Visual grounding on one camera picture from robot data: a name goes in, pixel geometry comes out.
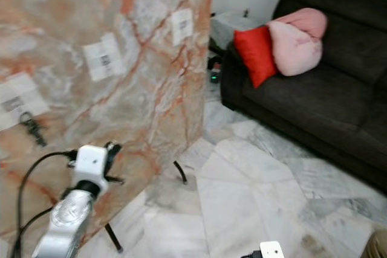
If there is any white paper label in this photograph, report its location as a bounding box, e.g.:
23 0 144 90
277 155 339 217
0 72 50 131
171 8 194 46
83 33 126 82

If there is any dark device with green light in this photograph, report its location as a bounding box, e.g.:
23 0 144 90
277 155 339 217
209 53 224 85

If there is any marble pattern board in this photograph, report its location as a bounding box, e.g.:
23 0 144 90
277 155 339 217
0 0 214 258

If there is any white side table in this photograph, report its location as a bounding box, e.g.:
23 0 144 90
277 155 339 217
210 9 270 47

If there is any red cushion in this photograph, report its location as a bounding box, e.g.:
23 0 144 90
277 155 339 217
233 25 278 88

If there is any dark brown sofa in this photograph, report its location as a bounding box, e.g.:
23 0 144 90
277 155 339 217
220 0 387 193

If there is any pink cushion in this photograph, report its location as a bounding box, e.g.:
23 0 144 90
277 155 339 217
268 8 328 77

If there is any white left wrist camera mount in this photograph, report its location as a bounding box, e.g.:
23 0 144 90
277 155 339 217
74 144 111 190

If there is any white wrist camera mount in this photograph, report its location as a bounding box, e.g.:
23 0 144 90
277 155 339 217
74 144 111 190
259 241 285 258

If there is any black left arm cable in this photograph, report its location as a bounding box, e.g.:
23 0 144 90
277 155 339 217
12 205 54 258
17 149 78 258

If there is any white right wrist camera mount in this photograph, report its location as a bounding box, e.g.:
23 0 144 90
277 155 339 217
259 241 285 258

